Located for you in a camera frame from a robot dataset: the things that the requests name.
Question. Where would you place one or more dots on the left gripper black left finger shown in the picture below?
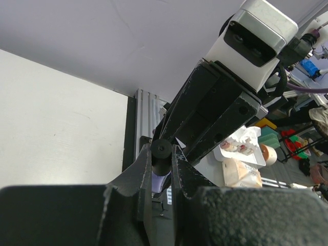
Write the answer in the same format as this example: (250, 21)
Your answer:
(117, 213)

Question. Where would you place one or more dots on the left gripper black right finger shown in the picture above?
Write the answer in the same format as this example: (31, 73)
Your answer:
(205, 214)

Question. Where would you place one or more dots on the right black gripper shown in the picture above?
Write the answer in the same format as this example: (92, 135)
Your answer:
(198, 116)

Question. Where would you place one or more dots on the nail polish brush cap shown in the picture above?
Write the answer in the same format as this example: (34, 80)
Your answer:
(161, 151)

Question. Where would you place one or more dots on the beige paper bag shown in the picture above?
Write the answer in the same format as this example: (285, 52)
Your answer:
(238, 174)

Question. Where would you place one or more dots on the white tray with items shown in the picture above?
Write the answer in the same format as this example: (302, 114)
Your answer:
(242, 145)

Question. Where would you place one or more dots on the green foam block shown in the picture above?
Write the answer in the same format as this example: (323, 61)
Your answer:
(269, 137)

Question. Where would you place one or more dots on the brown tape roll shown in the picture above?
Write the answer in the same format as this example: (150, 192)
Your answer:
(269, 154)

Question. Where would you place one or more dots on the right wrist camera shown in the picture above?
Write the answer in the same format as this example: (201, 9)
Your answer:
(251, 41)

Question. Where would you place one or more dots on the right aluminium frame post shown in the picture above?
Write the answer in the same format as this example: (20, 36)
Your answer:
(144, 112)

